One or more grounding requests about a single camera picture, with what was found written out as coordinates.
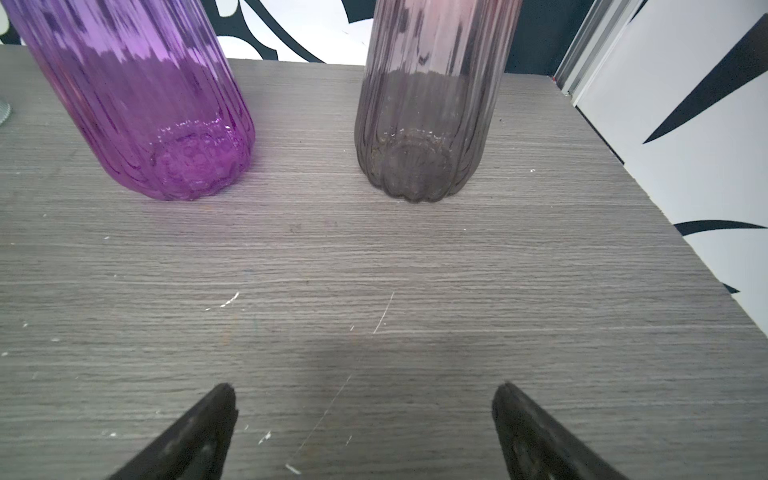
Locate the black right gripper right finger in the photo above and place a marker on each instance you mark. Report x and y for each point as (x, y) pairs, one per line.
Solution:
(536, 446)

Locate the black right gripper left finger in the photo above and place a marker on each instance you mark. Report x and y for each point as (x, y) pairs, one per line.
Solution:
(194, 447)

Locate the purple blue glass vase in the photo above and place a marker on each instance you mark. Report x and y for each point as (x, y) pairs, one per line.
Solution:
(149, 88)

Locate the smoky pink glass vase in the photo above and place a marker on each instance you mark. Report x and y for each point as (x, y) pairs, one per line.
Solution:
(427, 100)

